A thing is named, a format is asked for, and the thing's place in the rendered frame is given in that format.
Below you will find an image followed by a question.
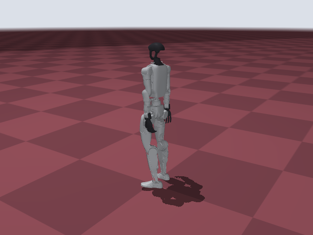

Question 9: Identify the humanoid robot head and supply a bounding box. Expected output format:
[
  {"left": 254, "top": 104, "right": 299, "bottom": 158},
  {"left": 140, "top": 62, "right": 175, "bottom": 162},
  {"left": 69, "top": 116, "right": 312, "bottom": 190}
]
[{"left": 148, "top": 43, "right": 165, "bottom": 66}]

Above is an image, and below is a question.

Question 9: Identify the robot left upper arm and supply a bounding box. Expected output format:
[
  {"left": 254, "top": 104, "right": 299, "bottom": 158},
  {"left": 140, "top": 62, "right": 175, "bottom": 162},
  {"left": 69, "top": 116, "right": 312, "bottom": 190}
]
[{"left": 141, "top": 66, "right": 153, "bottom": 97}]

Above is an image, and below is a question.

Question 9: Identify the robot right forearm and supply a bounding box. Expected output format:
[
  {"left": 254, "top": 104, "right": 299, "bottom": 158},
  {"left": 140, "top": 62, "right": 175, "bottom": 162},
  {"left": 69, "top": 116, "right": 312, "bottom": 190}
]
[{"left": 163, "top": 89, "right": 170, "bottom": 108}]

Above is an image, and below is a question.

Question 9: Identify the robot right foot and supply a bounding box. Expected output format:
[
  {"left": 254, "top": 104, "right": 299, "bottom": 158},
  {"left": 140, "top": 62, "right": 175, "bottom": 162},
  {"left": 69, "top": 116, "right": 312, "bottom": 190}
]
[{"left": 157, "top": 173, "right": 170, "bottom": 180}]

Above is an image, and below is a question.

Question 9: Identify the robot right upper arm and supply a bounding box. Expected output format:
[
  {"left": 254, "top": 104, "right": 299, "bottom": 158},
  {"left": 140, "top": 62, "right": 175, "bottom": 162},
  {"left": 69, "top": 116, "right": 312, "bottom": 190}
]
[{"left": 166, "top": 65, "right": 171, "bottom": 91}]

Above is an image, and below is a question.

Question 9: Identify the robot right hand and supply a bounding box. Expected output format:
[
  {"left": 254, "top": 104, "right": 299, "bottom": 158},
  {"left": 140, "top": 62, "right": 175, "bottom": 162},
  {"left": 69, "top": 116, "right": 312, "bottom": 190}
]
[{"left": 164, "top": 104, "right": 171, "bottom": 123}]

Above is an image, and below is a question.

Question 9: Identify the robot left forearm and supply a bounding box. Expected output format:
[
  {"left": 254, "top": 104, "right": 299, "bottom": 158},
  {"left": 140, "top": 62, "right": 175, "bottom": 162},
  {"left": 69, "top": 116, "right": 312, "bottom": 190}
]
[{"left": 142, "top": 90, "right": 151, "bottom": 118}]

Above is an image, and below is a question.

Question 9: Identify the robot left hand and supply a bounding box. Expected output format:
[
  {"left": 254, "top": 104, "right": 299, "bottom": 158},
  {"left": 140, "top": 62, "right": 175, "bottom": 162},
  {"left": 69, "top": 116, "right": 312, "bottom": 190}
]
[{"left": 144, "top": 113, "right": 156, "bottom": 133}]

